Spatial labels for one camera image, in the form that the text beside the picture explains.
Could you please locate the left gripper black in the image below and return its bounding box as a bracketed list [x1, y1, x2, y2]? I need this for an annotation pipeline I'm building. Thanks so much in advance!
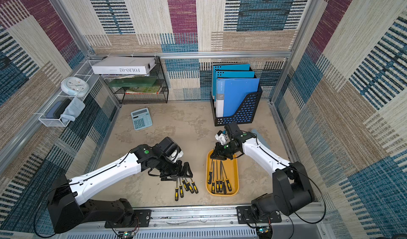
[156, 156, 195, 181]

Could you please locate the file tool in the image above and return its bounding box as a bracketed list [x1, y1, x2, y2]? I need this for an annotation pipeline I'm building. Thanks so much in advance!
[190, 179, 199, 194]
[223, 165, 232, 192]
[178, 179, 184, 198]
[174, 180, 179, 201]
[210, 160, 216, 194]
[207, 159, 214, 185]
[215, 160, 219, 193]
[219, 162, 224, 193]
[221, 161, 227, 195]

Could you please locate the yellow plastic storage tray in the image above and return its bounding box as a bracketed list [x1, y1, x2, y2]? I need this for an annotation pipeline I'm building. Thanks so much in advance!
[206, 150, 240, 197]

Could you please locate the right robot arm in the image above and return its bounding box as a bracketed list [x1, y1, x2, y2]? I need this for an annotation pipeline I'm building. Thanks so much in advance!
[211, 122, 315, 220]

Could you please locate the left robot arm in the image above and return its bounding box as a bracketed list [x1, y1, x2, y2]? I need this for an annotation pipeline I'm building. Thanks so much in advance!
[47, 137, 193, 234]

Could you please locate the black mesh file holder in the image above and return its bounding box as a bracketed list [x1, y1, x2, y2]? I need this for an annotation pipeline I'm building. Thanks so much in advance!
[210, 86, 263, 127]

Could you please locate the white folio box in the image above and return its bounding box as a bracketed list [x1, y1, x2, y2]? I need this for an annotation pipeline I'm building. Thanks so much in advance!
[92, 56, 156, 75]

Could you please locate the grey blue stapler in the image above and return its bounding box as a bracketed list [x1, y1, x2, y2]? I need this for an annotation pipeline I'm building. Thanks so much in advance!
[252, 129, 271, 149]

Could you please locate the light blue calculator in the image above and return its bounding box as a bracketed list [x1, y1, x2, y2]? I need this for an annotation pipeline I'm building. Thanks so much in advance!
[130, 108, 153, 131]

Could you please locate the front blue folder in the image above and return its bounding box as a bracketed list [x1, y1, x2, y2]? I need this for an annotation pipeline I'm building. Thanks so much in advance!
[215, 78, 260, 118]

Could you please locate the middle teal folder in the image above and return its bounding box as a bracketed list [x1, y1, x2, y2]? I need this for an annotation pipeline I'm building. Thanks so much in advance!
[212, 70, 255, 100]

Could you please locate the teal folder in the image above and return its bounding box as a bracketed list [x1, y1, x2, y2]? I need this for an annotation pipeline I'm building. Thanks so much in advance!
[212, 63, 250, 98]
[212, 70, 255, 100]

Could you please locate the rear teal folder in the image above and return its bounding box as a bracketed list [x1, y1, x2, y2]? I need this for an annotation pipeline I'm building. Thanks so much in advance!
[212, 63, 250, 98]

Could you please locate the green book on shelf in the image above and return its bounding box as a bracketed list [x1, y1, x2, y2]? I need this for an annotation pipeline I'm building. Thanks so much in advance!
[108, 76, 158, 88]

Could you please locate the light blue cloth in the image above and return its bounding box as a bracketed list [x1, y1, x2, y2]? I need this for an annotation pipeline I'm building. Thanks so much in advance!
[60, 98, 85, 124]

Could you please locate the white round clock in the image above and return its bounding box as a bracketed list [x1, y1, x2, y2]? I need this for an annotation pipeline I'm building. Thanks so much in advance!
[60, 76, 90, 98]

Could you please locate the dark blue case in basket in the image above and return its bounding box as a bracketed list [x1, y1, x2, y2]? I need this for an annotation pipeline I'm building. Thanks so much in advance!
[45, 99, 72, 119]

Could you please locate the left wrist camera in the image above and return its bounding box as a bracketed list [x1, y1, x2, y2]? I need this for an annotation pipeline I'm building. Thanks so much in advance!
[169, 149, 183, 163]

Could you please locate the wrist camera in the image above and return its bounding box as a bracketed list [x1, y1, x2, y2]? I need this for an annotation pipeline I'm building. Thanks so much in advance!
[215, 130, 229, 145]
[169, 149, 183, 163]

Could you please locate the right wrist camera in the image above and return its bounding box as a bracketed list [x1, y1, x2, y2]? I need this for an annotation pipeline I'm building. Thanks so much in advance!
[215, 130, 229, 145]

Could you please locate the aluminium front rail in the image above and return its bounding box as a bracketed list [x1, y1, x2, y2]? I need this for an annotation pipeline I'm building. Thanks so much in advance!
[55, 203, 335, 239]

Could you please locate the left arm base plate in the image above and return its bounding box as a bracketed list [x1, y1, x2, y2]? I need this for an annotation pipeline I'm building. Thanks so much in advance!
[105, 209, 152, 228]

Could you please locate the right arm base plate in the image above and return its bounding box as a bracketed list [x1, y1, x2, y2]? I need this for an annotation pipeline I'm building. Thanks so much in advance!
[235, 206, 282, 225]

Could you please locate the black wire desk shelf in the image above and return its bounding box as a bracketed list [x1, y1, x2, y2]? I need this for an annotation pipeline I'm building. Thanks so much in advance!
[100, 56, 169, 104]

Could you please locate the white wire wall basket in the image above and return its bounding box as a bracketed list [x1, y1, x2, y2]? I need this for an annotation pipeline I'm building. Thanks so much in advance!
[38, 60, 99, 127]

